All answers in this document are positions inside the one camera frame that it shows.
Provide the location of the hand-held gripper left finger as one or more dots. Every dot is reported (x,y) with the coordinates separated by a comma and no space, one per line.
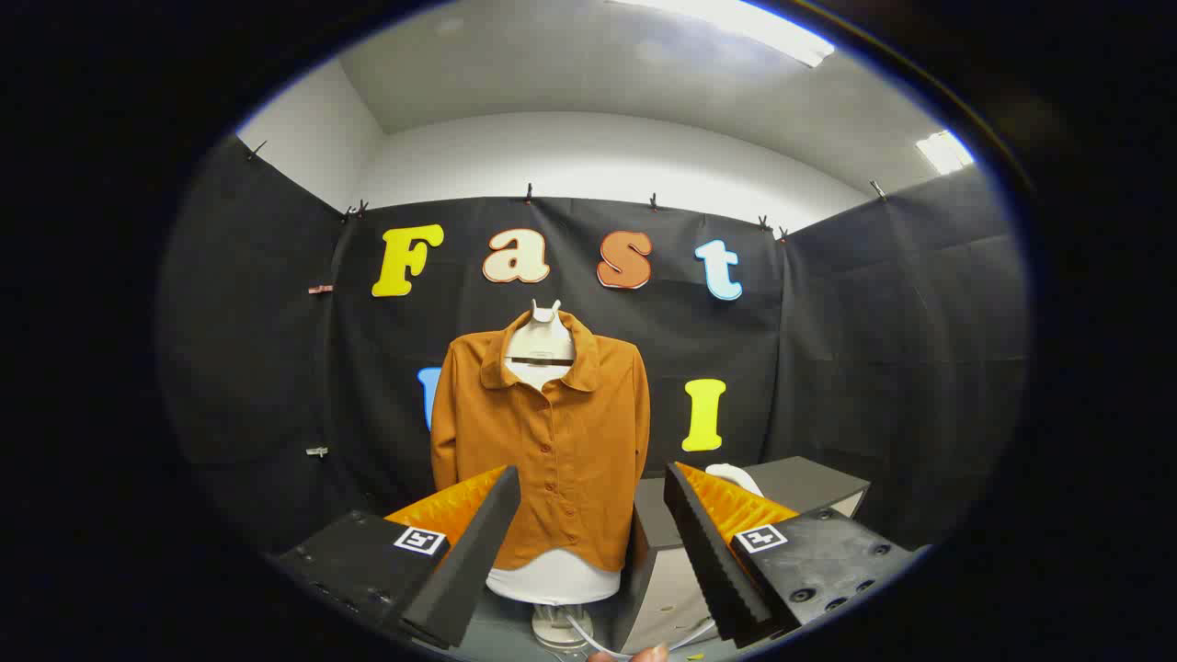
(469,561)

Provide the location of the black backdrop cloth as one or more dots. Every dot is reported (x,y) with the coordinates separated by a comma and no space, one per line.
(828,349)

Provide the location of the white garment steamer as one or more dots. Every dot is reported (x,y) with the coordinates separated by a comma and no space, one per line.
(736,476)

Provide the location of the orange button-up shirt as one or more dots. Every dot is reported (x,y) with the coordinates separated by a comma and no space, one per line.
(561,450)

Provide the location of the long ceiling light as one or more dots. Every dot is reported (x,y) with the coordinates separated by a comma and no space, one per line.
(736,23)

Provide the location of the white mannequin torso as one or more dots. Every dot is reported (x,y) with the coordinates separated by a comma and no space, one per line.
(542,345)

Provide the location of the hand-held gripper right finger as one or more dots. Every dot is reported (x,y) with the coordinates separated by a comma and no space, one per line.
(703,552)

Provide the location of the row of black cloth clips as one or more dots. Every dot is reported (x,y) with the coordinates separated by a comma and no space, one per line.
(529,194)

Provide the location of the small ceiling light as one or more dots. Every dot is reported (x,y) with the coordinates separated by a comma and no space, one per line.
(944,152)

